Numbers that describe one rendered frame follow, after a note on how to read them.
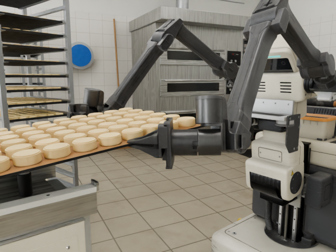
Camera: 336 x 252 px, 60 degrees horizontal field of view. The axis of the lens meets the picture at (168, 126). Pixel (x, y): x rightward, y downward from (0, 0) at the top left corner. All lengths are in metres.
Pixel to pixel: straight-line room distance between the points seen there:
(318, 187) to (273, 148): 0.26
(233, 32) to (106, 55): 2.01
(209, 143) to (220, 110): 0.07
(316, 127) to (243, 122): 1.00
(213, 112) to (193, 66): 3.72
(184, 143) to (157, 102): 3.45
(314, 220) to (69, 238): 1.33
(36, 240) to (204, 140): 0.38
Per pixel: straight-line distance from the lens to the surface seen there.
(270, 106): 1.38
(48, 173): 0.92
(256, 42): 0.82
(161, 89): 4.04
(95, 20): 4.88
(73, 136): 0.68
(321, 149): 1.61
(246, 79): 0.74
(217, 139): 0.61
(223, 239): 1.71
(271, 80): 1.39
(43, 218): 0.63
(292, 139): 1.32
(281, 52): 1.30
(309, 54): 1.12
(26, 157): 0.58
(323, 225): 1.72
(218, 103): 0.61
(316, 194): 1.50
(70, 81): 2.17
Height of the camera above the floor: 1.13
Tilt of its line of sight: 9 degrees down
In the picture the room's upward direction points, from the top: straight up
